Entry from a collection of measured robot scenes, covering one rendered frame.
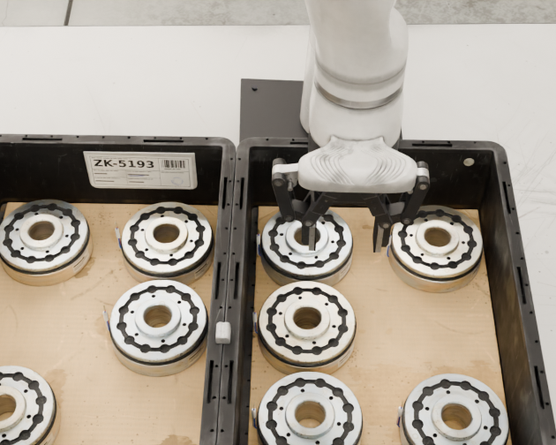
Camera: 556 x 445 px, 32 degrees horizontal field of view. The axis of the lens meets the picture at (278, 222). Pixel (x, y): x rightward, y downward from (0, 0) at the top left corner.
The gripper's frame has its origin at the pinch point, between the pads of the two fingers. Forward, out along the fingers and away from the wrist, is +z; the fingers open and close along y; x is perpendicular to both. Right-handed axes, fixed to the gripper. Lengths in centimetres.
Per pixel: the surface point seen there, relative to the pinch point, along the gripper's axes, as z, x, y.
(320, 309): 13.7, -1.0, 1.8
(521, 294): 7.3, 1.0, -17.6
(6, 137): 7.5, -19.0, 37.3
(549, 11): 100, -163, -65
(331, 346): 14.6, 3.0, 0.6
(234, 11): 100, -161, 23
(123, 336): 14.3, 2.6, 22.1
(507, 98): 30, -52, -27
